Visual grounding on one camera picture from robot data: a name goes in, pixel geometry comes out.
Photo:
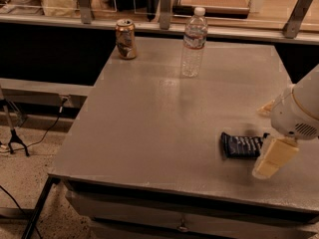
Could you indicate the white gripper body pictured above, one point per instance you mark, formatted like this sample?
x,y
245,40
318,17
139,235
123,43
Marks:
x,y
293,116

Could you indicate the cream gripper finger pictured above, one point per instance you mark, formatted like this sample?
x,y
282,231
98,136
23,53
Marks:
x,y
274,153
265,110

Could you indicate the dark blue rxbar wrapper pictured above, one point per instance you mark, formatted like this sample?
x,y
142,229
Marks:
x,y
237,146

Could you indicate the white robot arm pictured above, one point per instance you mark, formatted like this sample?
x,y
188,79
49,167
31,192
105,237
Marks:
x,y
307,91

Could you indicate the clear plastic water bottle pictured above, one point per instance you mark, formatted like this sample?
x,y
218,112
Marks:
x,y
194,39

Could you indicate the brown tray on shelf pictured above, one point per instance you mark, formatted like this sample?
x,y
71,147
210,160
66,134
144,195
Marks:
x,y
213,8

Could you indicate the crushed orange soda can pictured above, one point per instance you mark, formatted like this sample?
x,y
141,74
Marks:
x,y
125,38

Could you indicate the black table leg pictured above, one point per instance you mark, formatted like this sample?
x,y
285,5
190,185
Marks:
x,y
32,220

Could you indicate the black tripod stand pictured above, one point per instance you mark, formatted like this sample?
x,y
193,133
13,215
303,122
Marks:
x,y
14,137

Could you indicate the grey metal bracket right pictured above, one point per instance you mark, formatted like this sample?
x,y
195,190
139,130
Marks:
x,y
292,26

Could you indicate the grey metal bracket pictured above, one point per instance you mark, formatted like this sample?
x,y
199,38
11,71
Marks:
x,y
292,26
85,11
164,14

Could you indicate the grey metal bracket middle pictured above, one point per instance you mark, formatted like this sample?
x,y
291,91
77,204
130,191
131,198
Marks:
x,y
164,14

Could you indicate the grey metal bracket left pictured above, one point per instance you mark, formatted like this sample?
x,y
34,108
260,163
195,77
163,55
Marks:
x,y
85,11

